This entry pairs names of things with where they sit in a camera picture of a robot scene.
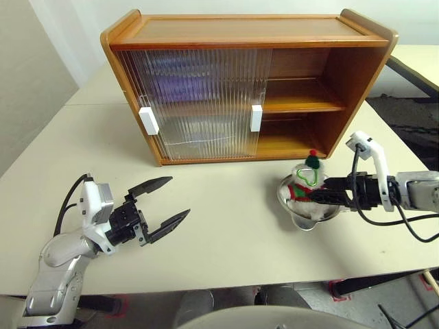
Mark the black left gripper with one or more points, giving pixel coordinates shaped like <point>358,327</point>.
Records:
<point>123,222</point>

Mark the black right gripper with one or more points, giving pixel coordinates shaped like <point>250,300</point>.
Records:
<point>365,192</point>

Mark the snowman plush toy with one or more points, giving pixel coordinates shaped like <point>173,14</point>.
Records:
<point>305,181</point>

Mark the ribbed glass sliding door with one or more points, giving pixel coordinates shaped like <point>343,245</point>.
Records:
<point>240,75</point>
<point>192,133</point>

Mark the purple tissue pack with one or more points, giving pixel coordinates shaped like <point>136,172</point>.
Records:
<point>185,89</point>

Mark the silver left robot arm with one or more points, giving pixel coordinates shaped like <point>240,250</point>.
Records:
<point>51,274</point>

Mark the wooden cabinet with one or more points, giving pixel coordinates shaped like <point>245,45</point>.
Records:
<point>240,31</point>

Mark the metal bowl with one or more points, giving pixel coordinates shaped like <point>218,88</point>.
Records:
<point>307,222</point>

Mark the black table leg bar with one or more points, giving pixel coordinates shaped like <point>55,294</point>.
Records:
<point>377,282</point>

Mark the wooden stick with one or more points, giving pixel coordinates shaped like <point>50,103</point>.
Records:
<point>431,282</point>

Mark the silver robot torso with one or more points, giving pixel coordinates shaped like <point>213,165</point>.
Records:
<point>274,318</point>

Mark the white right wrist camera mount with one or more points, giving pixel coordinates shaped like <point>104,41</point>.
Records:
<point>379,161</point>

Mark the beige table with black frame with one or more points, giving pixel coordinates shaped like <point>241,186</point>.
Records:
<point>418,61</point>

